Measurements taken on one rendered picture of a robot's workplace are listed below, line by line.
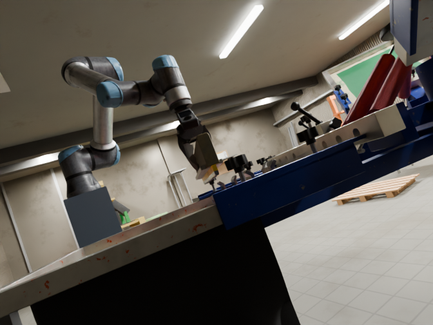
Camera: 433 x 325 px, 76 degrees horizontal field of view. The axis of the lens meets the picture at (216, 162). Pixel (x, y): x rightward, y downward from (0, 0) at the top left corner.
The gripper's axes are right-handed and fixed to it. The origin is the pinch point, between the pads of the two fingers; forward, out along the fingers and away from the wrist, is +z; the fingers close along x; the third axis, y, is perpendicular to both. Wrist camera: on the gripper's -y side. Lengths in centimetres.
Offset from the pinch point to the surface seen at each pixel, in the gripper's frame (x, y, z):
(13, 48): 119, 215, -201
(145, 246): 18.0, -29.4, 12.0
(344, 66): -146, 117, -43
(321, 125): -35.4, -6.4, 1.9
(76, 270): 30.1, -29.3, 11.4
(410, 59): -40, -36, -2
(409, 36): -32, -45, -4
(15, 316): 67, 12, 21
